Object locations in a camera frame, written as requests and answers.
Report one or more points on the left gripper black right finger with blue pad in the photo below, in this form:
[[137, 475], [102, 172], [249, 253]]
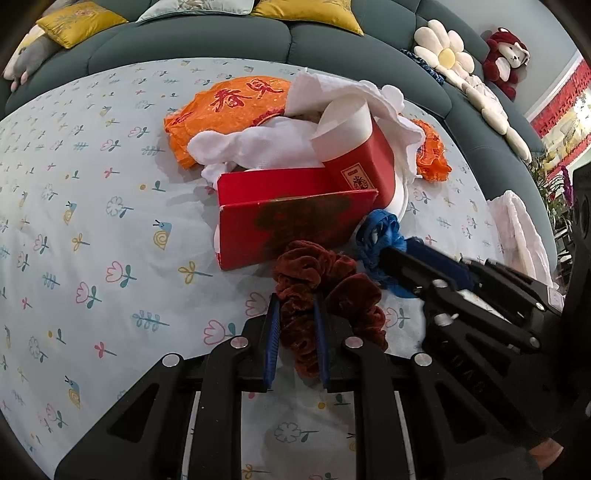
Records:
[[323, 345]]

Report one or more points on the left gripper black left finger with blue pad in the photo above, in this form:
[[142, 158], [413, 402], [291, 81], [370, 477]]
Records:
[[183, 417]]

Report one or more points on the blue scrunchie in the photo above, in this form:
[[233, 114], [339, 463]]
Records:
[[380, 230]]

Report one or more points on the dark red velvet scrunchie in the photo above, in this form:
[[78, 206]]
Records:
[[308, 275]]

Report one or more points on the red cardboard box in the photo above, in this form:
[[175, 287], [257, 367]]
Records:
[[262, 211]]

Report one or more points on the white cloth towel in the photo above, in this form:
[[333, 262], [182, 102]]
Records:
[[283, 146]]

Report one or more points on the pink white folded cloth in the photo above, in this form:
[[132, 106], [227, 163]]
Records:
[[523, 247]]

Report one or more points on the floral light blue tablecloth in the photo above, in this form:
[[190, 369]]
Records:
[[107, 264]]

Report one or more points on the red and white plush bear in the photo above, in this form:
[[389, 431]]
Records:
[[507, 55]]

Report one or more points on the white tissue paper pile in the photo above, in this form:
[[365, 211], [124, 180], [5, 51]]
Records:
[[362, 137]]

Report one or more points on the blue beaded item on sofa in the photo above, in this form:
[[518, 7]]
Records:
[[425, 66]]

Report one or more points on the white daisy flower pillow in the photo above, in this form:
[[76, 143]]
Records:
[[443, 50]]

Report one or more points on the teal green sofa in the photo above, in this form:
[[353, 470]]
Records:
[[379, 55]]

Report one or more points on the large orange paper decoration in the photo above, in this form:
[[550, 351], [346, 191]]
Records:
[[229, 106]]

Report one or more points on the yellow embroidered cushion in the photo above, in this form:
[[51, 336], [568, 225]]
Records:
[[335, 13], [76, 23]]

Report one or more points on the grey and white plush toy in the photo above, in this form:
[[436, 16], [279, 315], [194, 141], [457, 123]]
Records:
[[34, 49]]

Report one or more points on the light blue embroidered cushion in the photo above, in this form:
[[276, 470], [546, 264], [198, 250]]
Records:
[[168, 8]]

